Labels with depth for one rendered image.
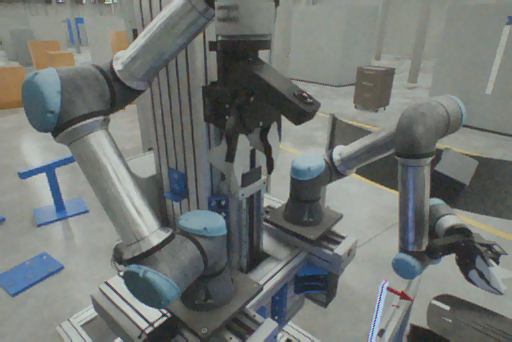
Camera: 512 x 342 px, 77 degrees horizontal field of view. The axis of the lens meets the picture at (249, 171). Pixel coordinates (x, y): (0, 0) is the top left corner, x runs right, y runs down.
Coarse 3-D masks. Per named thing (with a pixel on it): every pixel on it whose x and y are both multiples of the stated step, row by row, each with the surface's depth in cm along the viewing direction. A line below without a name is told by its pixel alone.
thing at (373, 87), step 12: (360, 72) 689; (372, 72) 668; (384, 72) 651; (360, 84) 696; (372, 84) 674; (384, 84) 666; (360, 96) 704; (372, 96) 683; (384, 96) 682; (384, 108) 705
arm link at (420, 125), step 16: (416, 112) 81; (432, 112) 80; (400, 128) 83; (416, 128) 80; (432, 128) 79; (400, 144) 82; (416, 144) 80; (432, 144) 80; (400, 160) 84; (416, 160) 81; (400, 176) 86; (416, 176) 83; (400, 192) 87; (416, 192) 84; (400, 208) 88; (416, 208) 85; (400, 224) 90; (416, 224) 86; (400, 240) 91; (416, 240) 87; (400, 256) 90; (416, 256) 89; (400, 272) 91; (416, 272) 88
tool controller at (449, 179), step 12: (444, 156) 120; (456, 156) 122; (444, 168) 111; (456, 168) 113; (468, 168) 115; (432, 180) 111; (444, 180) 109; (456, 180) 106; (468, 180) 108; (432, 192) 112; (444, 192) 110; (456, 192) 107
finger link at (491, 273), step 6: (480, 258) 74; (480, 264) 74; (480, 270) 74; (486, 270) 72; (492, 270) 71; (498, 270) 72; (504, 270) 72; (486, 276) 72; (492, 276) 70; (498, 276) 70; (504, 276) 71; (510, 276) 71; (492, 282) 70; (498, 282) 69; (498, 288) 69
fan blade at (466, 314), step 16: (432, 304) 64; (448, 304) 66; (464, 304) 67; (432, 320) 59; (464, 320) 60; (480, 320) 61; (496, 320) 62; (448, 336) 55; (464, 336) 56; (480, 336) 57; (496, 336) 57
